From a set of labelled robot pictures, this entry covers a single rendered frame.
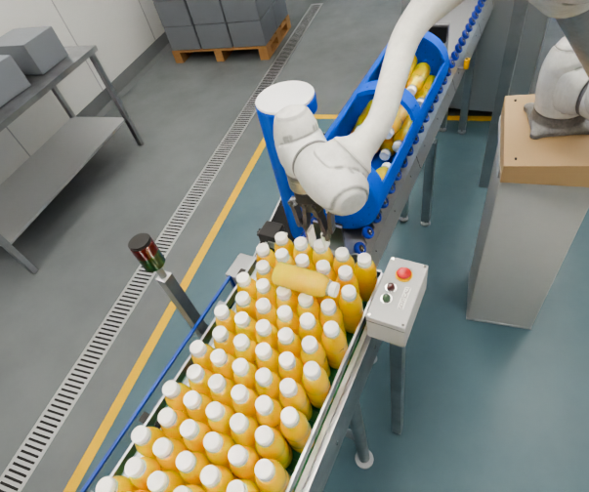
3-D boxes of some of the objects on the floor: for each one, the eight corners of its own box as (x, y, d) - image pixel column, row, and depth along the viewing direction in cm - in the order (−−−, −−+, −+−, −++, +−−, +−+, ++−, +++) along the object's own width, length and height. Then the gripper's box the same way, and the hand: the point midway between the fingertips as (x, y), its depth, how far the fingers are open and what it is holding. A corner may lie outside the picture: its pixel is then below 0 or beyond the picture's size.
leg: (431, 221, 262) (439, 137, 215) (429, 227, 259) (436, 143, 212) (422, 219, 264) (427, 136, 218) (419, 225, 261) (424, 143, 215)
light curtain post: (489, 182, 274) (568, -180, 148) (487, 188, 271) (567, -177, 145) (480, 181, 277) (549, -176, 151) (478, 186, 274) (547, -173, 147)
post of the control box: (402, 426, 187) (406, 307, 113) (399, 434, 185) (402, 318, 111) (394, 422, 189) (393, 303, 114) (391, 430, 186) (388, 314, 112)
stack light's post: (262, 405, 205) (172, 272, 123) (258, 413, 203) (164, 283, 121) (255, 402, 207) (162, 268, 125) (251, 410, 204) (154, 279, 123)
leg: (466, 130, 313) (479, 47, 267) (464, 135, 310) (477, 51, 264) (458, 129, 316) (469, 47, 269) (456, 134, 313) (467, 51, 266)
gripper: (343, 180, 103) (351, 242, 120) (284, 170, 110) (300, 229, 127) (331, 200, 99) (341, 262, 117) (272, 188, 106) (289, 248, 123)
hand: (318, 237), depth 119 cm, fingers closed on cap, 4 cm apart
